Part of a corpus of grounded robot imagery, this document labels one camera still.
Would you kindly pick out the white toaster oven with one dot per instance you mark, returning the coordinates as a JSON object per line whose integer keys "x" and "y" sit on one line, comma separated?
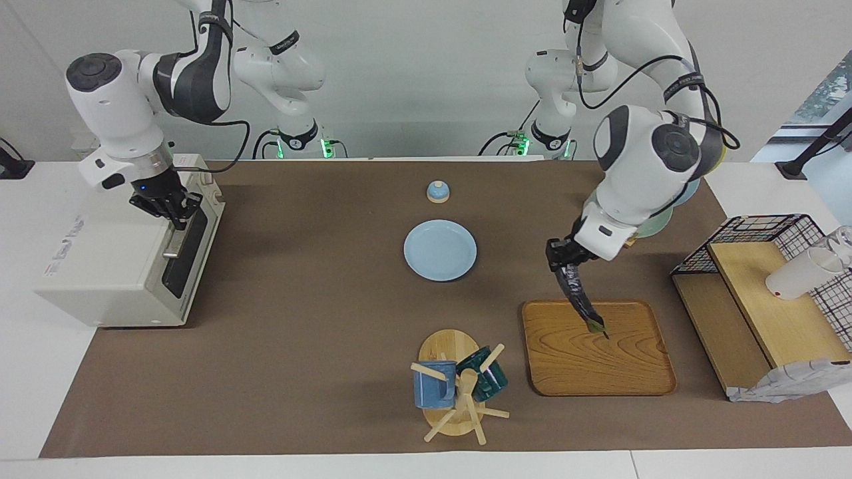
{"x": 100, "y": 266}

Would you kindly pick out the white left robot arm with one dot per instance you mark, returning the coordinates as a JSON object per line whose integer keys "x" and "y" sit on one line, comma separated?
{"x": 645, "y": 166}

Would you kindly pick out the wooden mug tree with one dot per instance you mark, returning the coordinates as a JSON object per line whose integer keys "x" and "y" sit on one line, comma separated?
{"x": 449, "y": 346}

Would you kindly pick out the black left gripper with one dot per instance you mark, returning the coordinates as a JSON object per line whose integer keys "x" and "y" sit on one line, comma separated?
{"x": 576, "y": 253}

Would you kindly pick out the pale green plate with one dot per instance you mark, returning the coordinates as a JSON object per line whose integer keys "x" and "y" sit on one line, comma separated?
{"x": 655, "y": 226}

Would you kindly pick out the grey patterned cloth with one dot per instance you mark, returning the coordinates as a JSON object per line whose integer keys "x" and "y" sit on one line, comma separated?
{"x": 785, "y": 382}

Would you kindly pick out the dark green mug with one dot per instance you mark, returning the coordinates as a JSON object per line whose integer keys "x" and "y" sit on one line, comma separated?
{"x": 492, "y": 382}

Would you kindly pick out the wooden serving tray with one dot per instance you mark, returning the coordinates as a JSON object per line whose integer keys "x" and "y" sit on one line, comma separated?
{"x": 599, "y": 359}

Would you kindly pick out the black camera stand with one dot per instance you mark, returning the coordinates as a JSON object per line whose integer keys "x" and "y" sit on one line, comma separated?
{"x": 792, "y": 168}

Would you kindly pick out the wooden two-tier shelf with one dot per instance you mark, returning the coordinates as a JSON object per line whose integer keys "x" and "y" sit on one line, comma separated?
{"x": 772, "y": 319}

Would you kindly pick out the wooden plate rack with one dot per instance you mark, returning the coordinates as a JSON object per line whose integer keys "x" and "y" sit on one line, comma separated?
{"x": 630, "y": 241}

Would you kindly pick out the yellow plate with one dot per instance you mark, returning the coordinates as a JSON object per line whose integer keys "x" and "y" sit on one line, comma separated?
{"x": 722, "y": 156}

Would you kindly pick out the light blue racked plate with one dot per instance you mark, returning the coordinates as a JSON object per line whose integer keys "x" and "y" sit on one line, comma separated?
{"x": 691, "y": 193}

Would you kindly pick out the brown table mat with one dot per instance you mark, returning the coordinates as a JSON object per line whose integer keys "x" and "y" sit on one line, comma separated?
{"x": 319, "y": 299}

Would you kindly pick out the dark purple eggplant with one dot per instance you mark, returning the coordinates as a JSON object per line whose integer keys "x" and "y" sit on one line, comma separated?
{"x": 576, "y": 293}

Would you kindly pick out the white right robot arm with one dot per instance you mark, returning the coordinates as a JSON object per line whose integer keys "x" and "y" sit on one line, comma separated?
{"x": 120, "y": 113}

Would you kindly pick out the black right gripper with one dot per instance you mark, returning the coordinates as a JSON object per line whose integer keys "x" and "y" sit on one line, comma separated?
{"x": 163, "y": 196}

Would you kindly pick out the blue mug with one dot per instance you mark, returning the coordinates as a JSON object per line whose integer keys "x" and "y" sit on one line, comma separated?
{"x": 431, "y": 389}

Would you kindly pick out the white plastic cup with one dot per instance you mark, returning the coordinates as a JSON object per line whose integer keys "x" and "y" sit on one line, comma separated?
{"x": 795, "y": 276}

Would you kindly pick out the clear glass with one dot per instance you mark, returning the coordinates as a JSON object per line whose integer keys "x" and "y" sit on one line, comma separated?
{"x": 844, "y": 239}

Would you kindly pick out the black clamp mount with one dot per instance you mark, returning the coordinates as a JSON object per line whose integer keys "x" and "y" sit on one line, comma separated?
{"x": 13, "y": 169}

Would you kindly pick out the small blue dome lid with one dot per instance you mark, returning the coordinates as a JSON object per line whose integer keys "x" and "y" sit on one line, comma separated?
{"x": 438, "y": 193}

